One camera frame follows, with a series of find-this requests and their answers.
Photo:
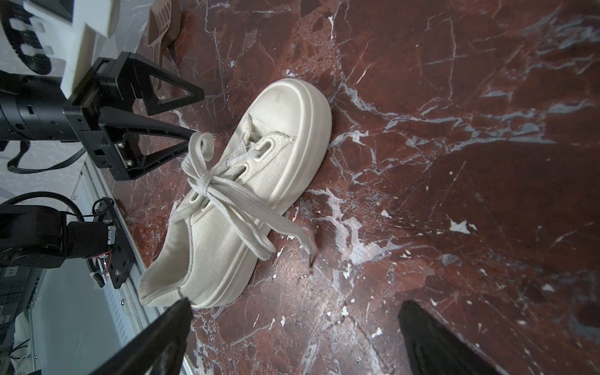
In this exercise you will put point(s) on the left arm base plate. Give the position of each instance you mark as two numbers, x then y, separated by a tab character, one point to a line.
116	264

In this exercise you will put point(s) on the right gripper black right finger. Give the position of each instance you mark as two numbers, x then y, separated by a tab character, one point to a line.
433	349

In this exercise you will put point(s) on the cream white sneaker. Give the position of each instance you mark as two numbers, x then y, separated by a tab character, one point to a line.
219	231

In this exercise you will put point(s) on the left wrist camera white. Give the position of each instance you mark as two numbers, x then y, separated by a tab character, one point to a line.
40	31

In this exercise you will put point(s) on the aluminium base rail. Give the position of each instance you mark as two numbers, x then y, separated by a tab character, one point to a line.
129	316

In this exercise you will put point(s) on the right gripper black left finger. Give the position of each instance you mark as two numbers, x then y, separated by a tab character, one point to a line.
159	349

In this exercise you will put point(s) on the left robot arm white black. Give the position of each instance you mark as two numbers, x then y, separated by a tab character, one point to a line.
39	236

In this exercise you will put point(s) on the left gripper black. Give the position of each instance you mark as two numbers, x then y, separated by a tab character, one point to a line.
100	116

